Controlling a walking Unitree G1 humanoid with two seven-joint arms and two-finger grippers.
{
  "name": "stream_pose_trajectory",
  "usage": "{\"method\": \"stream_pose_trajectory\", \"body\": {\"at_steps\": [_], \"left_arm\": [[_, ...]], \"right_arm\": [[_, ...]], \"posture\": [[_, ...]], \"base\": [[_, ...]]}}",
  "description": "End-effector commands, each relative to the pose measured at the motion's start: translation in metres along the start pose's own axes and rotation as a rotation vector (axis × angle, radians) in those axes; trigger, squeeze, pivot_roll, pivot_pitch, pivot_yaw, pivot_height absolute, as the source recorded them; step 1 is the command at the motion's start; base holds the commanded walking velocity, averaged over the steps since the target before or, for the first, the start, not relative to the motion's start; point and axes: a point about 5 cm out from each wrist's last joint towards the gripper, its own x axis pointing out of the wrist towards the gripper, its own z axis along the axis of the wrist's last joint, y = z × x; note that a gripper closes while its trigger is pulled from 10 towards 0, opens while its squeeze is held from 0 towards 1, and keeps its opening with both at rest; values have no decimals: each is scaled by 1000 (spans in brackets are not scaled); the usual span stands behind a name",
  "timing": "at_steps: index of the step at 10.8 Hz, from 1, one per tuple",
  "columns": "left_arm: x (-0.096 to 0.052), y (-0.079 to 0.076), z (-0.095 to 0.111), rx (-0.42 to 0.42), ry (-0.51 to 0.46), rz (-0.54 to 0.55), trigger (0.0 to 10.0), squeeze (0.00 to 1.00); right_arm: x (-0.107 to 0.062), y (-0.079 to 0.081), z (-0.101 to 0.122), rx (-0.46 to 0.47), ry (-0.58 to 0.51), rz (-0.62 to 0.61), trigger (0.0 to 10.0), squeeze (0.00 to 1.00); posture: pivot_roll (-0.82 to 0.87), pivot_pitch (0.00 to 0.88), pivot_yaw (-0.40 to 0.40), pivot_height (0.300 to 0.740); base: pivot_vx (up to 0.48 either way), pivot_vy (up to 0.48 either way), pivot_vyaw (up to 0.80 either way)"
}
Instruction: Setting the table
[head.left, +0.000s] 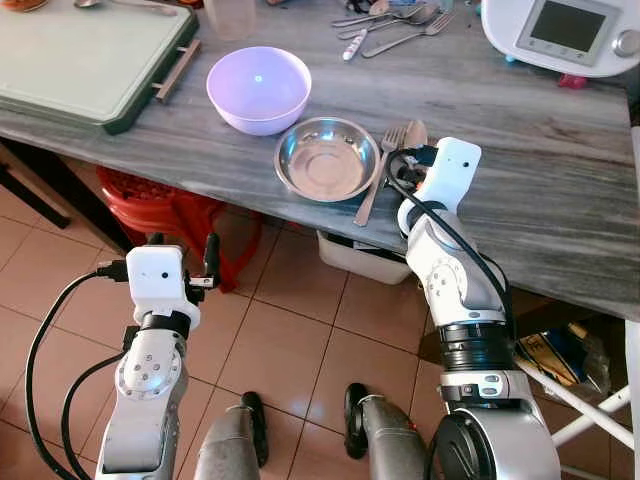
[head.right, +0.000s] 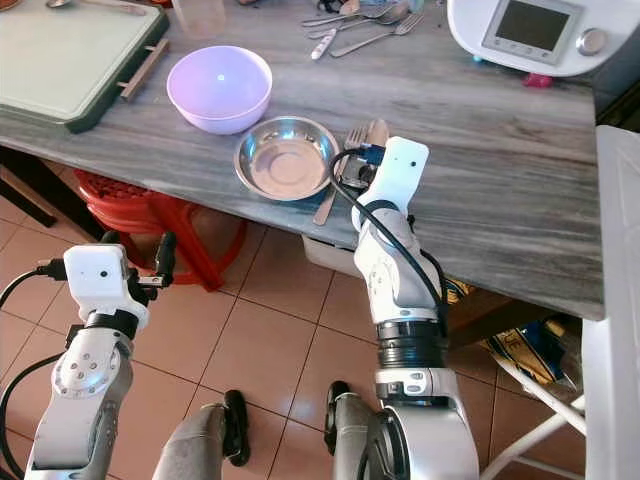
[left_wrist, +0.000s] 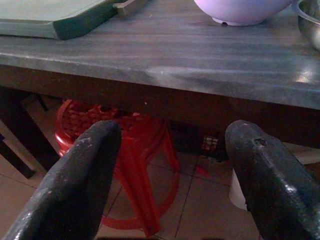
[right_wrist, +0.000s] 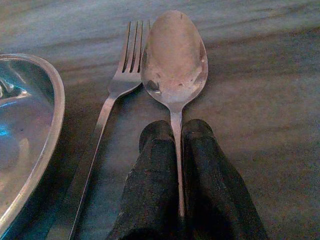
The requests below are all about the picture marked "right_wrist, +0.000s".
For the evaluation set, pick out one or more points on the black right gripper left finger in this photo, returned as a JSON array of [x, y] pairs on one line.
[[150, 180]]

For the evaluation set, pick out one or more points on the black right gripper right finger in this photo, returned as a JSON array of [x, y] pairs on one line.
[[212, 180]]

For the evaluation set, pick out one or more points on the silver metal spoon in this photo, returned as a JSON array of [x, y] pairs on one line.
[[175, 62]]

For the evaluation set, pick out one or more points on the silver metal fork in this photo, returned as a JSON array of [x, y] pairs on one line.
[[110, 100]]

